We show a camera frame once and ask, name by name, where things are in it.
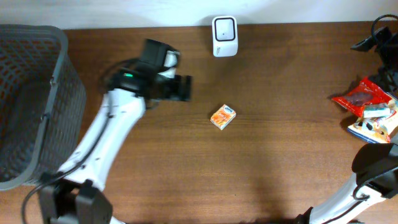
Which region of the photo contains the orange tissue pack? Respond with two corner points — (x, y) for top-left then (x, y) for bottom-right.
(210, 104), (236, 130)

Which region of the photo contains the green tissue pack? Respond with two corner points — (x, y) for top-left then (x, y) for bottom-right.
(363, 103), (390, 118)

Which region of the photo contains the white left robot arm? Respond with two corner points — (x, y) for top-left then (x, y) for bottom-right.
(30, 39), (193, 224)

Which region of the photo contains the red candy bag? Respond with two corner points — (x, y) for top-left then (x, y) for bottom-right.
(331, 78), (392, 117)

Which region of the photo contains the grey plastic basket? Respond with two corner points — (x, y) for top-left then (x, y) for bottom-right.
(1, 24), (86, 191)

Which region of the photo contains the cream snack bag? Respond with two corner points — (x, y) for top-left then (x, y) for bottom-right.
(347, 99), (397, 143)

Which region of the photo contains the white barcode scanner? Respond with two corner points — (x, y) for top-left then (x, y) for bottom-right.
(211, 16), (238, 57)

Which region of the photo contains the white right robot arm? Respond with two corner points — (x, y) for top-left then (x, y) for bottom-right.
(294, 27), (397, 223)

